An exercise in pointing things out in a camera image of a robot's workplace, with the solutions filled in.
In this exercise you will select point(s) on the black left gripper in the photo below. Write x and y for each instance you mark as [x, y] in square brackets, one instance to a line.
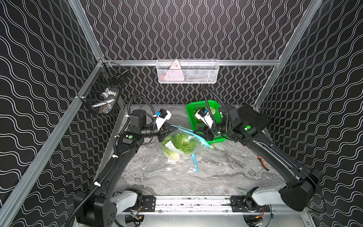
[161, 129]

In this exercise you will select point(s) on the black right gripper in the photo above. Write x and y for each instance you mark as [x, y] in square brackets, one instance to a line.
[205, 132]

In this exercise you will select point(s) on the zip-top bag with two cabbages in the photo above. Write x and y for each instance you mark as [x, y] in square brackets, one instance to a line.
[202, 143]

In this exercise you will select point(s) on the pale chinese cabbage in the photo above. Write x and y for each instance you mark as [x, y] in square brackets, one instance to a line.
[170, 154]
[184, 143]

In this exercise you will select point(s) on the zip-top bag blue seal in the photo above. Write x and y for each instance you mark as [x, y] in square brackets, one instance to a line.
[161, 164]

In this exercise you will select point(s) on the green chinese cabbage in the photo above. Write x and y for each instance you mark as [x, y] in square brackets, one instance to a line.
[217, 114]

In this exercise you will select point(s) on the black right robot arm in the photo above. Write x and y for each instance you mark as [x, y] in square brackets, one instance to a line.
[245, 125]

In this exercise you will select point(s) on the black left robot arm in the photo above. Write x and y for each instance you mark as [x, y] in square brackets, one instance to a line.
[125, 146]

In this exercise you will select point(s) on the green plastic basket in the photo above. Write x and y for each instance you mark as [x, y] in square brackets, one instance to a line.
[194, 107]

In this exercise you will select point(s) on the pink triangular card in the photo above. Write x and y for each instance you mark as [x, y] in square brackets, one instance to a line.
[175, 73]

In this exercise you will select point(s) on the items in black basket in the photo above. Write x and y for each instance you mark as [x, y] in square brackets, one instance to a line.
[108, 99]

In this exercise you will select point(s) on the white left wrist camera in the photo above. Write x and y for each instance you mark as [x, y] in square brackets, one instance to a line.
[161, 117]

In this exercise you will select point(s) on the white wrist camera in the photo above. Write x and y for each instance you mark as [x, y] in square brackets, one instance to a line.
[204, 115]
[161, 117]

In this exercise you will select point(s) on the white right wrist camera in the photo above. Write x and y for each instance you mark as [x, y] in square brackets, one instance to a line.
[204, 115]

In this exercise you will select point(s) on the white wire wall basket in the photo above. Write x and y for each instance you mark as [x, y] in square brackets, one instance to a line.
[196, 71]

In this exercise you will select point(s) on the orange handled pliers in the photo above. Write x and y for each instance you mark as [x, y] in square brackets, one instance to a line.
[263, 163]

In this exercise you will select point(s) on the black wire corner basket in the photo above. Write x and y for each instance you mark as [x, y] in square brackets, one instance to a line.
[111, 75]

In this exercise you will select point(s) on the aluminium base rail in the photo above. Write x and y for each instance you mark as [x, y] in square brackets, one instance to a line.
[192, 204]

